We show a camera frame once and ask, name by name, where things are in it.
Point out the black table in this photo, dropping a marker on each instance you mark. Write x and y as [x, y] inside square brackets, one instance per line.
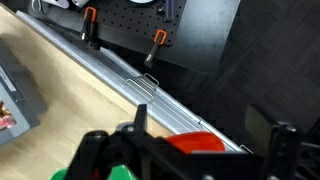
[203, 36]

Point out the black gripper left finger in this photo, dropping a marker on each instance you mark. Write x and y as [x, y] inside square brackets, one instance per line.
[95, 146]

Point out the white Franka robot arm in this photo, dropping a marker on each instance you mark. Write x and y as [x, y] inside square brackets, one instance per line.
[56, 3]

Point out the grey plastic tub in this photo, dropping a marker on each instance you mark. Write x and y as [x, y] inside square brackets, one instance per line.
[16, 90]

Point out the black orange clamp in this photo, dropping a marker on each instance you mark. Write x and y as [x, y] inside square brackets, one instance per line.
[154, 50]
[88, 25]

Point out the black pegboard plate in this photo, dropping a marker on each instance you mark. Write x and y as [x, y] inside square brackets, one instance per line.
[133, 20]

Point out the green plastic bowl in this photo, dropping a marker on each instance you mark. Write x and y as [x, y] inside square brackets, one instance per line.
[121, 173]

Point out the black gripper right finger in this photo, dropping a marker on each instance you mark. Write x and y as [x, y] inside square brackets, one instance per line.
[283, 150]

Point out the small red toy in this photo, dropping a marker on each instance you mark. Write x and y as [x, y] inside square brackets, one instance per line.
[6, 120]

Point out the red plastic bowl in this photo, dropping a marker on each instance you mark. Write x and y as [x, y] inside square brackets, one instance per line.
[196, 141]

